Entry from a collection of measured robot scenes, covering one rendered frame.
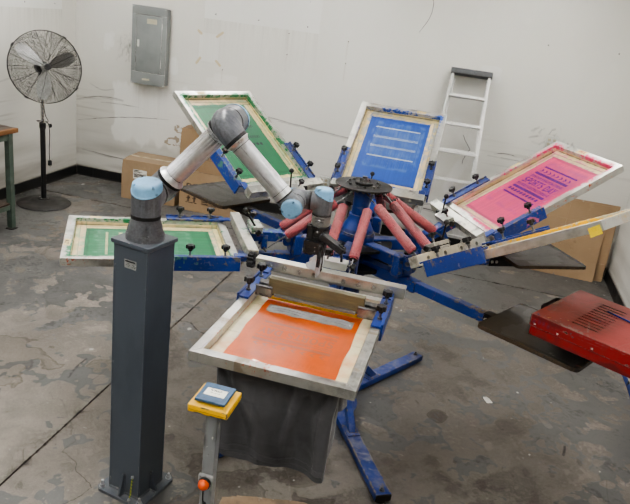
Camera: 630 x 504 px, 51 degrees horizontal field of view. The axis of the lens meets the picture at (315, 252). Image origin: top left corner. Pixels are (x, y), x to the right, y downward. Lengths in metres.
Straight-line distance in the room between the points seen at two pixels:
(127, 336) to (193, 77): 4.77
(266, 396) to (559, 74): 4.88
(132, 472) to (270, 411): 0.91
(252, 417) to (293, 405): 0.17
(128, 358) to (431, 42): 4.64
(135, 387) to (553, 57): 4.94
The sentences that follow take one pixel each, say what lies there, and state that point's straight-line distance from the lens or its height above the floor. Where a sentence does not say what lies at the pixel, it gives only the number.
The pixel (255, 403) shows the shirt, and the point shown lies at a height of 0.79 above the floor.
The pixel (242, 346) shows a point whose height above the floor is 0.96.
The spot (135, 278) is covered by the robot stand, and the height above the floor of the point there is 1.06.
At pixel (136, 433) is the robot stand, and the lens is 3.01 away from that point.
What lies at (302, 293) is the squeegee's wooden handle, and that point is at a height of 1.02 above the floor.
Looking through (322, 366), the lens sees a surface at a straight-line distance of 2.37.
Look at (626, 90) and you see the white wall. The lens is 6.71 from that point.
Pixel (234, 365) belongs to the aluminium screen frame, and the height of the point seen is 0.98.
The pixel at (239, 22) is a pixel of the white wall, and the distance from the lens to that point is 7.04.
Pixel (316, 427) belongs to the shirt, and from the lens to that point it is 2.42.
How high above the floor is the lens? 2.13
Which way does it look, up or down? 20 degrees down
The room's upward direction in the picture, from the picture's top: 8 degrees clockwise
